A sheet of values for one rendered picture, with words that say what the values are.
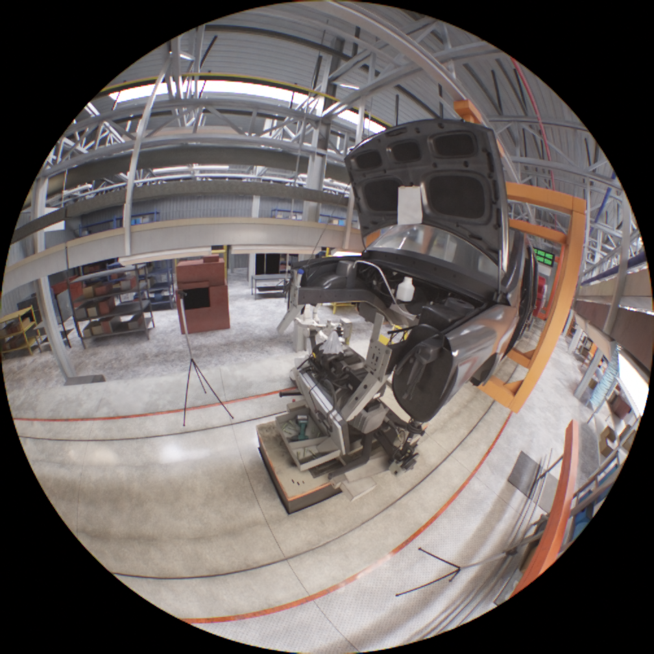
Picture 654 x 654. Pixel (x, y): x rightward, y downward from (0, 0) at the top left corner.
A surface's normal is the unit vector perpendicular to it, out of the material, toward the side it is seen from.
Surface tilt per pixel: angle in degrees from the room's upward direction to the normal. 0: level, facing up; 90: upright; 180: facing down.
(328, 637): 0
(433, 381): 90
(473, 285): 92
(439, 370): 89
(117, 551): 0
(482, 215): 115
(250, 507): 0
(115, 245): 90
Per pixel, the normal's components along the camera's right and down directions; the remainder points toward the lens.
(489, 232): -0.88, 0.44
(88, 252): 0.50, 0.41
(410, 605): 0.11, -0.90
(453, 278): -0.76, 0.23
